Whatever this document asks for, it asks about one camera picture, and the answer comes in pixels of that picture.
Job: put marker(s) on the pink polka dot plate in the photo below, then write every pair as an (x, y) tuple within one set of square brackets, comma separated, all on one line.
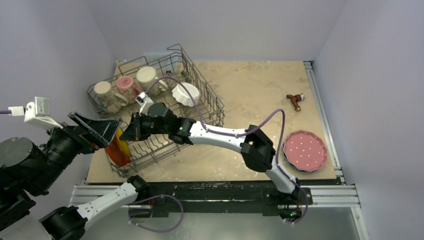
[(304, 136)]

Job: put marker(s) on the blue plate under pink plate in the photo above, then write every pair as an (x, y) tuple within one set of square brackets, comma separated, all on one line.
[(287, 162)]

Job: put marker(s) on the white bowl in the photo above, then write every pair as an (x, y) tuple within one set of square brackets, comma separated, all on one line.
[(186, 94)]

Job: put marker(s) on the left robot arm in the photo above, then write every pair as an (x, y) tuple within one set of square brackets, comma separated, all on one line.
[(28, 171)]

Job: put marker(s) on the grey wire dish rack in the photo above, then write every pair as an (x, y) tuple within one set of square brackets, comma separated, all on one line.
[(158, 147)]

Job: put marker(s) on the small red-capped object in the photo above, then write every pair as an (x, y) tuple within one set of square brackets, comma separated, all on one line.
[(295, 99)]

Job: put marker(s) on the clear plastic container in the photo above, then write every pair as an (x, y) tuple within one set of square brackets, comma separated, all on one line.
[(164, 63)]

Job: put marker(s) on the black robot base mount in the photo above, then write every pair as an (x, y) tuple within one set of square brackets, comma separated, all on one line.
[(160, 199)]

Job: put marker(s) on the yellow plate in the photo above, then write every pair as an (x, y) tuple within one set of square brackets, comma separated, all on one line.
[(124, 148)]

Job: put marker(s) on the white floral mug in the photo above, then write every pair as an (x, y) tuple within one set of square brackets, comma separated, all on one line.
[(146, 76)]

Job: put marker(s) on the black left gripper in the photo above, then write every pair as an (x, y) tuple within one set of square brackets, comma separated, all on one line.
[(100, 132)]

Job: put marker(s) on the beige mug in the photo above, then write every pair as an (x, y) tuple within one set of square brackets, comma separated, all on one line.
[(111, 100)]

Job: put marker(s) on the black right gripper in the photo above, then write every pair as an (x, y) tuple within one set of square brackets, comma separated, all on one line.
[(139, 125)]

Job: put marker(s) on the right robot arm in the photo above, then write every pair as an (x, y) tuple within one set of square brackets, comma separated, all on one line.
[(255, 147)]

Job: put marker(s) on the pink patterned mug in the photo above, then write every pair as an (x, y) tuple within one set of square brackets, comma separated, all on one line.
[(128, 87)]

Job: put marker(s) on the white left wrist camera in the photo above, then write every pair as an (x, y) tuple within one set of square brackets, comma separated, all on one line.
[(36, 113)]

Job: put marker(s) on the red-orange plate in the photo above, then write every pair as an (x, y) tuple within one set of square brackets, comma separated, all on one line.
[(117, 156)]

